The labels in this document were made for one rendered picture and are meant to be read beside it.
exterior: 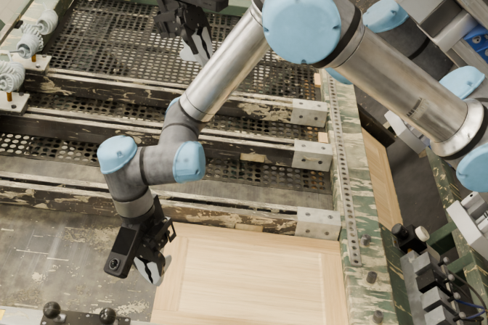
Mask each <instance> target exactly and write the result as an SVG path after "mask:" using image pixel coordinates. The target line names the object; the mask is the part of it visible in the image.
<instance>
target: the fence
mask: <svg viewBox="0 0 488 325"><path fill-rule="evenodd" d="M0 310H5V312H4V315H3V317H2V319H1V320H0V325H40V323H41V319H42V316H43V311H42V310H33V309H26V308H13V307H7V306H0ZM130 325H169V324H157V323H150V322H143V321H131V323H130Z"/></svg>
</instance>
